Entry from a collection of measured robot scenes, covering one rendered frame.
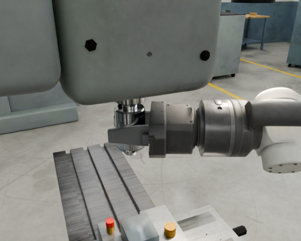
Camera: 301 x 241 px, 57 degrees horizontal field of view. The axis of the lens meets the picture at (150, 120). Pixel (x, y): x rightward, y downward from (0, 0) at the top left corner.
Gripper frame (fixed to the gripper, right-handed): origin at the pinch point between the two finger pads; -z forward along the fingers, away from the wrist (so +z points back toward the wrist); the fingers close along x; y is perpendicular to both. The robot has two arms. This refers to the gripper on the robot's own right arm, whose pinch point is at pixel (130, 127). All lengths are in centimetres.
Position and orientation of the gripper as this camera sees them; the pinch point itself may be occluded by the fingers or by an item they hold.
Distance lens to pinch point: 43.8
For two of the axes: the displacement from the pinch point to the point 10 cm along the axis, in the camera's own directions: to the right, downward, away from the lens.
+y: 0.1, 9.1, 4.2
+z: 10.0, 0.1, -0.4
